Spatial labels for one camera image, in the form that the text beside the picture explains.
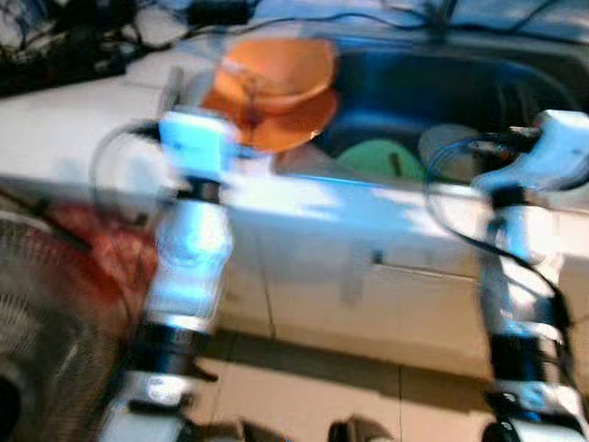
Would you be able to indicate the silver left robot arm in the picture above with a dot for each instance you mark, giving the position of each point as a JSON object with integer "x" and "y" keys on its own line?
{"x": 189, "y": 258}

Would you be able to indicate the flat black power adapter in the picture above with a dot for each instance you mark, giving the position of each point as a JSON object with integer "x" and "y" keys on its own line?
{"x": 216, "y": 13}

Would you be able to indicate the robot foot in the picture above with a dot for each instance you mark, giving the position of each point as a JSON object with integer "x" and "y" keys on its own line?
{"x": 361, "y": 429}
{"x": 241, "y": 431}

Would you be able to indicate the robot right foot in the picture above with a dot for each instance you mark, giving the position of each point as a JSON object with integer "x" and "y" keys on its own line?
{"x": 361, "y": 429}

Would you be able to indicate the white plate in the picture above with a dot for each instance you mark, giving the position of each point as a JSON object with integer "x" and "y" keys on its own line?
{"x": 442, "y": 147}

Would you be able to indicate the dark metal faucet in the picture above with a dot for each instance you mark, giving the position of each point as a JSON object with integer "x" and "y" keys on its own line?
{"x": 444, "y": 23}

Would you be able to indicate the orange plastic bowl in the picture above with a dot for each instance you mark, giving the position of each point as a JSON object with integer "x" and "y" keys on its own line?
{"x": 285, "y": 69}

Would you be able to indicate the white kitchen cabinet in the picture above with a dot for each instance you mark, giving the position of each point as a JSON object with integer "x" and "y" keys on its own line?
{"x": 368, "y": 313}

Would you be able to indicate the stainless steel sink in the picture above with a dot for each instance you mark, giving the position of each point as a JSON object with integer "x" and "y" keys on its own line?
{"x": 442, "y": 92}

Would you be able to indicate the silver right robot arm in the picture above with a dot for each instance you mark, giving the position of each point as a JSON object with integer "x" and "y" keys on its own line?
{"x": 520, "y": 304}

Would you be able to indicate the orange plastic plate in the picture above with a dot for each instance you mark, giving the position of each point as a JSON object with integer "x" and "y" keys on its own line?
{"x": 285, "y": 133}

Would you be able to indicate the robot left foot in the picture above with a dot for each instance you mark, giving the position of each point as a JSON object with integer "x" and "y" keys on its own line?
{"x": 241, "y": 431}

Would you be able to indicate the green plate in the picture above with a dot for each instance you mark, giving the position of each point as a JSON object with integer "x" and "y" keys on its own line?
{"x": 373, "y": 158}

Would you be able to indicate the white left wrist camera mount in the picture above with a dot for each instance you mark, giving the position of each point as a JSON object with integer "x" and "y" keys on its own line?
{"x": 198, "y": 143}

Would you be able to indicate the red plastic bag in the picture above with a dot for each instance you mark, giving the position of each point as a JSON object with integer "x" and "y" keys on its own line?
{"x": 110, "y": 258}

